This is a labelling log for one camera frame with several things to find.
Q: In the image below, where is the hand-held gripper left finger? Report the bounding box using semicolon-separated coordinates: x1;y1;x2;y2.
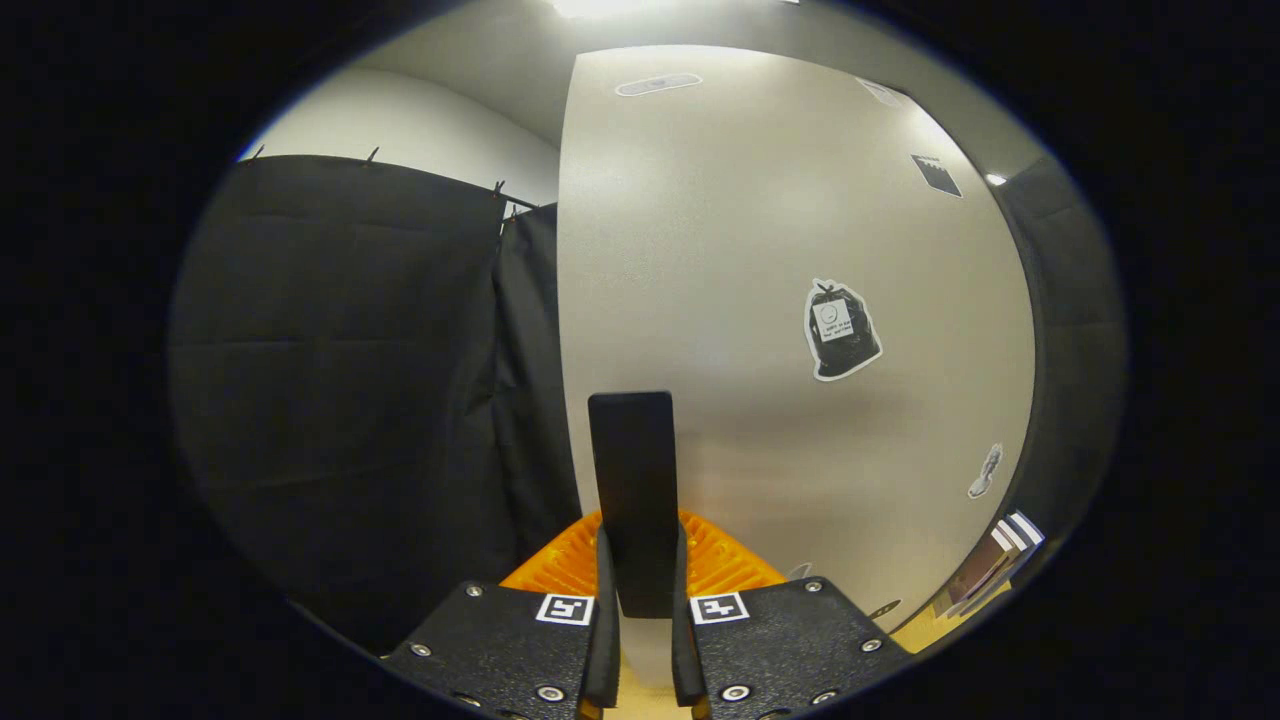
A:
380;510;623;720

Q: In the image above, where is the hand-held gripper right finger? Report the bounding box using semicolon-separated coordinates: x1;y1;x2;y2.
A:
670;510;913;720

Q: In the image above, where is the black door handle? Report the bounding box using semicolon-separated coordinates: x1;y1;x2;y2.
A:
588;391;679;619

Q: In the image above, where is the beige cabinet door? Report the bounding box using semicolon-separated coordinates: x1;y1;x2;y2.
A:
556;45;1036;691

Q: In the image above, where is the black backdrop cloth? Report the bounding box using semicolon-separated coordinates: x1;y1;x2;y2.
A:
168;153;1129;651

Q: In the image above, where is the large ceiling light panel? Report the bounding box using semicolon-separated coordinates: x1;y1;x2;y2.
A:
550;0;656;19

